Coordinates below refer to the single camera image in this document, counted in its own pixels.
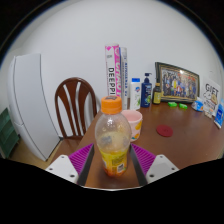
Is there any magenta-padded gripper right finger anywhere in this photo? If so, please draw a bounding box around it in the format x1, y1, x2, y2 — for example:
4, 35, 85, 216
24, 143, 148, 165
129, 143, 180, 187

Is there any pink cup with orange print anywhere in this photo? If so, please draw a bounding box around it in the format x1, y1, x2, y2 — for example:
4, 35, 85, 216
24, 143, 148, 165
120, 109, 144, 142

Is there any blue and white tissue pack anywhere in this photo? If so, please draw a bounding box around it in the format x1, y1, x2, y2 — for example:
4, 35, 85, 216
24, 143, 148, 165
191, 97, 205, 112

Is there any dark blue pump bottle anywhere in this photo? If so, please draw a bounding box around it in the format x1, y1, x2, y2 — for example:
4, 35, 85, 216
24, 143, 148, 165
140, 72, 153, 109

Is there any white paper gift bag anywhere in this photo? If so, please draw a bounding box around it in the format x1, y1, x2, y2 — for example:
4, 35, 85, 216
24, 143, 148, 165
201, 77, 222, 116

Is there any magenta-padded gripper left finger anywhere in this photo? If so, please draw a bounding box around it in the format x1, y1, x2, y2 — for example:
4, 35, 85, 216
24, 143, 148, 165
44, 143, 95, 186

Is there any flat round red coaster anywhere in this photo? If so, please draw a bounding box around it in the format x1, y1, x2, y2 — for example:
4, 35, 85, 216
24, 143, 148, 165
155, 124, 174, 138

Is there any dark wooden chair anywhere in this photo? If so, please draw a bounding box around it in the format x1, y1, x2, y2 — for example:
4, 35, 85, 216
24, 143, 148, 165
54, 77, 98, 140

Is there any dark pump bottle yellow label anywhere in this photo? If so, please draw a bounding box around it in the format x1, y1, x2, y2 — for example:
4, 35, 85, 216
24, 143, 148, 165
152, 81, 163, 106

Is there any white bottle with blue cap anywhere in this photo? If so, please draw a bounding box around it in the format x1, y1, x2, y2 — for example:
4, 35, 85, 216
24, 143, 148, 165
129, 77, 142, 111

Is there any green plastic crate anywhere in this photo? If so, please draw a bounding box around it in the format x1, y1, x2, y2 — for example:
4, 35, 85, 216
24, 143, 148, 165
0, 107, 20, 159

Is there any framed group photo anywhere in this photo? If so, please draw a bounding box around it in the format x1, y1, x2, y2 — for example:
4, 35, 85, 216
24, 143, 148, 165
154, 61, 201, 103

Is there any orange-capped juice bottle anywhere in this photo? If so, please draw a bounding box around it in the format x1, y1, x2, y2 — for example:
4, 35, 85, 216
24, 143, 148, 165
94, 95, 133, 178

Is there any white refrigerator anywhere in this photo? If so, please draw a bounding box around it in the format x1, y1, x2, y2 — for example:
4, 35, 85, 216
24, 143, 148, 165
7, 53, 62, 162

